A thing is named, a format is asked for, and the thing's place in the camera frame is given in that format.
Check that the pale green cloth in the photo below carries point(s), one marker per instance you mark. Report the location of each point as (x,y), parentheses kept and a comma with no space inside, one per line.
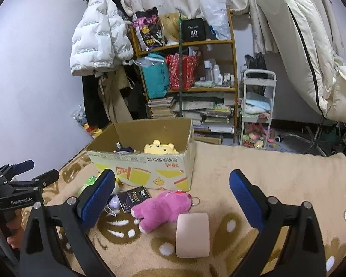
(203,83)

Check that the beige trench coat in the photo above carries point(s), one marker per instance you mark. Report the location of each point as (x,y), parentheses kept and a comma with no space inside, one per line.
(115,104)

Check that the stack of books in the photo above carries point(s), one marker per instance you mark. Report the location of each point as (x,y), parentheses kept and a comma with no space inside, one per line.
(161,108)

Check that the green plastic packet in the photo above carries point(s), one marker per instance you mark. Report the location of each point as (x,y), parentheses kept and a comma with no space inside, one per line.
(89,182)

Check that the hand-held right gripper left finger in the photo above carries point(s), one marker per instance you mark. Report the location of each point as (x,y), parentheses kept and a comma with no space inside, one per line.
(96,199)

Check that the blonde wig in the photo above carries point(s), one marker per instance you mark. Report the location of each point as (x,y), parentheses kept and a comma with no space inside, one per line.
(170,27)

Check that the red gift bag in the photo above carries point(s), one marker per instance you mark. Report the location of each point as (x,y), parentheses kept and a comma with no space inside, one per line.
(184,72)

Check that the office chair base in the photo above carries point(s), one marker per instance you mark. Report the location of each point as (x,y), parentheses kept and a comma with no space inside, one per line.
(298,136)

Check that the yellow plush toy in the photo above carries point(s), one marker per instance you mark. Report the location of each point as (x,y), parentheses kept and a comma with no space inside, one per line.
(160,147)

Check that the cardboard box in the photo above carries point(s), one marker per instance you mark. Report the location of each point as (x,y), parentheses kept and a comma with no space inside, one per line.
(138,164)

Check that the teal paper bag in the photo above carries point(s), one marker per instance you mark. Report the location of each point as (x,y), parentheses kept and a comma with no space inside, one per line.
(155,78)

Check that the patterned plastic bag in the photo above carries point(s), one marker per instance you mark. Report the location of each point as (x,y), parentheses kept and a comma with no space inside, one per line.
(79,118)

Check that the black coat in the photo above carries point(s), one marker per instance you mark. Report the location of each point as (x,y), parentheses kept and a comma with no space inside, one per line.
(90,101)

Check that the pink plush toy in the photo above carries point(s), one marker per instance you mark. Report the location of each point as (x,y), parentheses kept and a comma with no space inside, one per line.
(161,207)

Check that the beige floral blanket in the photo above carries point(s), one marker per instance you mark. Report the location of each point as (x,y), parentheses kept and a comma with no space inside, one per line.
(276,173)

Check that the beige foam pad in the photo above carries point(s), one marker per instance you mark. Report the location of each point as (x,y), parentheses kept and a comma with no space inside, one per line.
(191,233)

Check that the green pole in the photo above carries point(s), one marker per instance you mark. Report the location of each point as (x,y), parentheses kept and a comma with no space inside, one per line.
(180,63)

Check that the yellow red packet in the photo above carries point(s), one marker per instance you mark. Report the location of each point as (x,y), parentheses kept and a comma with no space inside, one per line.
(92,130)

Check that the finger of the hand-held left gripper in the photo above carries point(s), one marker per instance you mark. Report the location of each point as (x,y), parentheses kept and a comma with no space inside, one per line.
(47,177)
(24,165)

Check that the clear zip bag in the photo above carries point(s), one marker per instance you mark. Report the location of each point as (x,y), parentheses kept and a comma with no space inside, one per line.
(148,61)

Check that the clear plastic bag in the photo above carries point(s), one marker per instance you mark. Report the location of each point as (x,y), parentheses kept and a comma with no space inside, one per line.
(216,14)

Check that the printed black tote bag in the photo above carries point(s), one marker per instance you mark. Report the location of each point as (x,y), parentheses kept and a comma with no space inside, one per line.
(150,31)

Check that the black marker box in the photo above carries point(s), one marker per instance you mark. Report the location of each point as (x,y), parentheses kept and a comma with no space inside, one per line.
(193,30)

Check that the dark small doll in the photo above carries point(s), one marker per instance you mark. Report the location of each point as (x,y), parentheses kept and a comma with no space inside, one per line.
(127,150)

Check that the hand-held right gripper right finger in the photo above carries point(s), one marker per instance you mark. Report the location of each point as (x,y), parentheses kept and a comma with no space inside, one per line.
(245,199)

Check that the wooden shelf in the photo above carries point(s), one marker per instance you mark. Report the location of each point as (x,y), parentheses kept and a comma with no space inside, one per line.
(207,43)

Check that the pile of books and papers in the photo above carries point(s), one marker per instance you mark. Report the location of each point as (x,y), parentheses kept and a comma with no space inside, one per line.
(210,112)

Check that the group of white cosmetic bottles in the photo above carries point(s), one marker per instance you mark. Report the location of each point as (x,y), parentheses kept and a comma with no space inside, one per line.
(216,73)

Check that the black tissue pack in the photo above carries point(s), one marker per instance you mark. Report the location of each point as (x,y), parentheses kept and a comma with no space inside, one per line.
(132,199)

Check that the small white purple plush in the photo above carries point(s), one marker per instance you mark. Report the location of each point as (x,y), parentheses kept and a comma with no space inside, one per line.
(114,202)

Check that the pile of small toys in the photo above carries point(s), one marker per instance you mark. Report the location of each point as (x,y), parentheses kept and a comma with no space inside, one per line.
(255,141)

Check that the white trolley cart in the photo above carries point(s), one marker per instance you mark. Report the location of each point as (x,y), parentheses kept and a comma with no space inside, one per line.
(259,71)

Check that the white puffer jacket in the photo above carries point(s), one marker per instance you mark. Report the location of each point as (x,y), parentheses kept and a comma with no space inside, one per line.
(95,34)

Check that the white duvet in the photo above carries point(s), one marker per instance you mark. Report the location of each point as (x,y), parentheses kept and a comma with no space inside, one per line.
(300,34)

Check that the person's left hand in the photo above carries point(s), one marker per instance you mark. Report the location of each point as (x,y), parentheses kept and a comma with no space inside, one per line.
(13,241)

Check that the folded towels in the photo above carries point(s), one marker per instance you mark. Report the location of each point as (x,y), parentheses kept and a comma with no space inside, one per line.
(256,104)

